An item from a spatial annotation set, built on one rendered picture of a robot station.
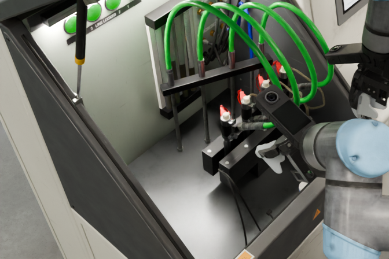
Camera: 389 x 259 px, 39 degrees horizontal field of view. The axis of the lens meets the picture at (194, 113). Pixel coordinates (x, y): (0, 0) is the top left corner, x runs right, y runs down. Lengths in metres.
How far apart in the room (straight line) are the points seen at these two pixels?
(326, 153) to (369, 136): 0.08
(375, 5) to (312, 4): 0.53
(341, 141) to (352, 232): 0.12
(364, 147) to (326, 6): 0.93
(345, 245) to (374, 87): 0.47
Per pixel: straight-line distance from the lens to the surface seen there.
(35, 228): 2.67
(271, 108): 0.90
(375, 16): 1.05
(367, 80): 1.14
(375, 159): 0.73
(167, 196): 1.58
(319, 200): 1.46
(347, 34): 1.73
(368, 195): 0.75
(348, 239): 0.75
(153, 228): 1.20
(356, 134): 0.72
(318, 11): 1.58
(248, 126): 1.32
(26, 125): 1.51
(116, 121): 1.53
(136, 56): 1.47
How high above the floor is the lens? 2.08
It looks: 44 degrees down
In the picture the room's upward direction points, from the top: 6 degrees counter-clockwise
